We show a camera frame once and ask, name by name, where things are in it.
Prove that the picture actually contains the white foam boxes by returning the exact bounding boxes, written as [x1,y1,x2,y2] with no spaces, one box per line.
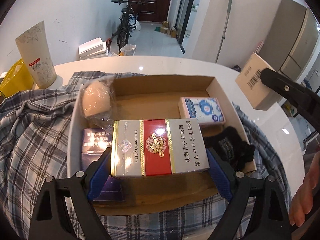
[78,37,107,59]

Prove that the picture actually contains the dark blue purple box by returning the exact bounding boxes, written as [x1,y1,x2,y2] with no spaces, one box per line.
[81,128,123,202]

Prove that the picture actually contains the black bicycle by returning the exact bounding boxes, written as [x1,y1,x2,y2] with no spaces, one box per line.
[111,0,147,55]

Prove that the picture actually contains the pink blue patterned box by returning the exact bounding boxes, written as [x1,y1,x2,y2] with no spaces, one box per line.
[178,97,226,126]

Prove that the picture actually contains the beige cardboard small box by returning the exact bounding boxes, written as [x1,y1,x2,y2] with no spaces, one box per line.
[235,53,282,111]

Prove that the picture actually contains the blue plaid shirt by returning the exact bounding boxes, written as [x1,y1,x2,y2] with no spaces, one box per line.
[1,71,292,239]

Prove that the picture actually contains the white plastic bag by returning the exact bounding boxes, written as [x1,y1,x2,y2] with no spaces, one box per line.
[129,14,141,31]

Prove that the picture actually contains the gold refrigerator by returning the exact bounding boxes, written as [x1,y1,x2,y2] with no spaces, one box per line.
[259,0,319,81]

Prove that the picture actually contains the red white cigarette carton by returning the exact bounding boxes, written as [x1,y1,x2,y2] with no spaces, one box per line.
[111,119,209,178]

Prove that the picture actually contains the cardboard tray box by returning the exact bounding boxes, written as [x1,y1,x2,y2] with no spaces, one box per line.
[68,75,247,216]

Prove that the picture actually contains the mop with green handle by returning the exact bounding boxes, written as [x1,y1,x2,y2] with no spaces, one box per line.
[215,0,233,63]

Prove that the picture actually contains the yellow plastic container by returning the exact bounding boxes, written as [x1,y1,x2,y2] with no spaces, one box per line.
[1,59,34,98]

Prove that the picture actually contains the cardboard boxes on floor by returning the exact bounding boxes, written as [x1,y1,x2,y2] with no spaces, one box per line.
[155,21,177,38]

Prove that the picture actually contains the beige makeup sponge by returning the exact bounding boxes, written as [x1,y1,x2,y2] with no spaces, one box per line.
[80,75,116,129]

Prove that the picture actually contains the person's right hand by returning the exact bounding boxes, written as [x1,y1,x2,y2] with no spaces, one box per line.
[289,152,319,227]

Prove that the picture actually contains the black fuzzy pouch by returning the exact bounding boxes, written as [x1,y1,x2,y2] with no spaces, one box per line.
[203,126,255,171]

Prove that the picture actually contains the pink white stick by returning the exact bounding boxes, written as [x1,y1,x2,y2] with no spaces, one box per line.
[254,41,264,54]

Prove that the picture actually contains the black box on floor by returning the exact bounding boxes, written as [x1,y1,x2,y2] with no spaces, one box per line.
[232,65,241,72]

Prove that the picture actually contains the black glass sliding door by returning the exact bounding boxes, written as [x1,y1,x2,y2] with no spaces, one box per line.
[175,0,197,54]

